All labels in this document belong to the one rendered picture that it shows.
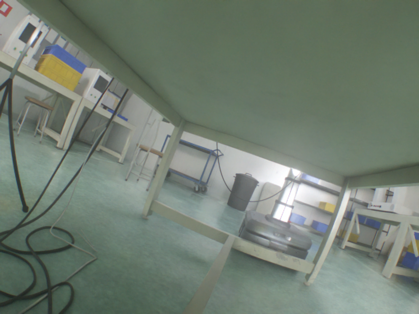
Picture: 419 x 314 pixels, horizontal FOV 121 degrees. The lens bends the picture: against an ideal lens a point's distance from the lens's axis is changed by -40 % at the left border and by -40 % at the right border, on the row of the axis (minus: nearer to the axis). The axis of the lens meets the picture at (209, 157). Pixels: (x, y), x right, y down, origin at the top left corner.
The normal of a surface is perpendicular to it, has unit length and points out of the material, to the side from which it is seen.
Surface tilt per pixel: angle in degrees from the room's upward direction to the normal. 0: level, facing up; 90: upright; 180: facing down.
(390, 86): 180
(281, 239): 90
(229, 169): 90
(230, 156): 90
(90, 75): 90
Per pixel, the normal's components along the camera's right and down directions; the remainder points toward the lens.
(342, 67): -0.36, 0.93
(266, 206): -0.24, -0.11
